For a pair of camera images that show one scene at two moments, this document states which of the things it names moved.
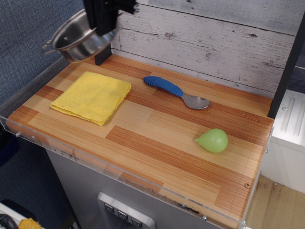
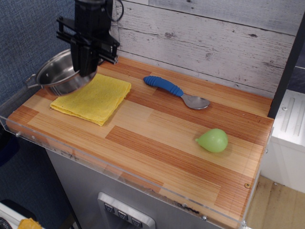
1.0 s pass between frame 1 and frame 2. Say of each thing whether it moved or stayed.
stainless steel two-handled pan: moved
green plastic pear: stayed
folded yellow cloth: stayed
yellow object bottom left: stayed
